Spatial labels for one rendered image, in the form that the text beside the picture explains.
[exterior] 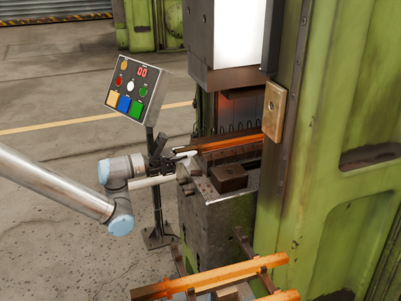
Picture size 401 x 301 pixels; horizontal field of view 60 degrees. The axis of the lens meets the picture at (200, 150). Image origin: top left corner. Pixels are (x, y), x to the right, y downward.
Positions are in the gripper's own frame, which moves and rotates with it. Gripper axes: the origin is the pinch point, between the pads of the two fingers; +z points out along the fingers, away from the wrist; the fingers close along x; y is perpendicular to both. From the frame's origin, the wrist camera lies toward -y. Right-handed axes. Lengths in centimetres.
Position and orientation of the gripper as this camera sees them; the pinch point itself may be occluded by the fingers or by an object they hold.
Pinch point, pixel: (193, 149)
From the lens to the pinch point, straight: 138.4
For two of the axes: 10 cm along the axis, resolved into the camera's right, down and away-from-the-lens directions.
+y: -0.1, 8.5, 5.2
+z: 9.3, -1.8, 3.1
